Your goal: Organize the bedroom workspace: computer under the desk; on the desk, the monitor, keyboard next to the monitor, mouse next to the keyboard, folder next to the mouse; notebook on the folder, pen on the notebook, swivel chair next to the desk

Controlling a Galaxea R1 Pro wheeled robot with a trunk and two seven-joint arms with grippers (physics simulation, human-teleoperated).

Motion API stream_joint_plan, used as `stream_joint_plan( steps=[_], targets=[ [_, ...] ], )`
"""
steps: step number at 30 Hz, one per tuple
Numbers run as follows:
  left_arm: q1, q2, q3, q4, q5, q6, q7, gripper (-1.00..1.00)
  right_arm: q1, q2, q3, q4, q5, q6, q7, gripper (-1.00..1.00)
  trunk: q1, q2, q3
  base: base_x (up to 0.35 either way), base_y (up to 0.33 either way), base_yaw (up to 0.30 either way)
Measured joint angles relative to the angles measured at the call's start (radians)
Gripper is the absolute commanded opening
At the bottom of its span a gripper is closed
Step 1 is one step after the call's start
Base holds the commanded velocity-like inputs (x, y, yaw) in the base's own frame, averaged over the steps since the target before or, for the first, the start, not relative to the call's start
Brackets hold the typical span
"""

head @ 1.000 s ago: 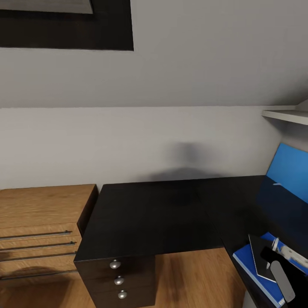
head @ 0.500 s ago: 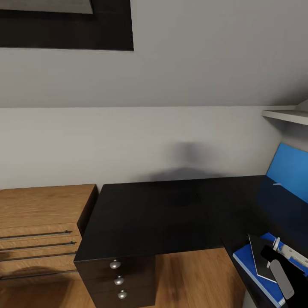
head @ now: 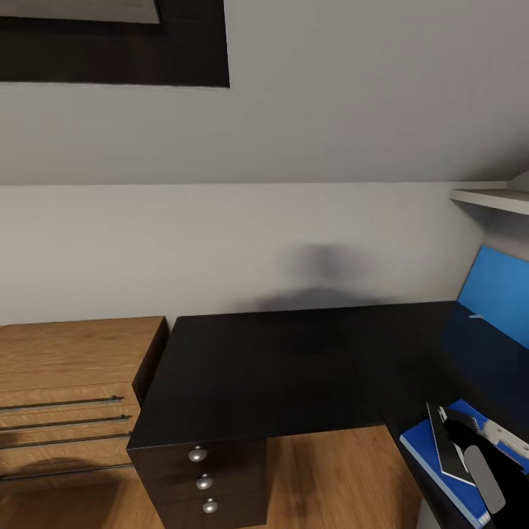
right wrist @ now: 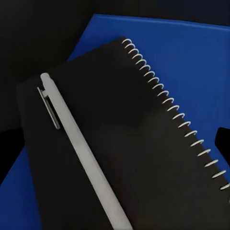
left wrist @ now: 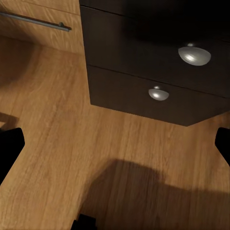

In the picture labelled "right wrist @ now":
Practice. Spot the desk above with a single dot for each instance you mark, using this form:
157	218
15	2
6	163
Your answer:
39	35

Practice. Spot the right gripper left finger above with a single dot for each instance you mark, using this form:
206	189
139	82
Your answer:
11	144

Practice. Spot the folder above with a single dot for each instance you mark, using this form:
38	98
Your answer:
191	60

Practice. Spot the pen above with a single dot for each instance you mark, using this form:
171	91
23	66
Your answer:
117	217

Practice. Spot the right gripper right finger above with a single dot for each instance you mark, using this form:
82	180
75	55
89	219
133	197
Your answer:
222	142

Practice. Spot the notebook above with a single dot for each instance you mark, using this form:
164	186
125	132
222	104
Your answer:
162	176

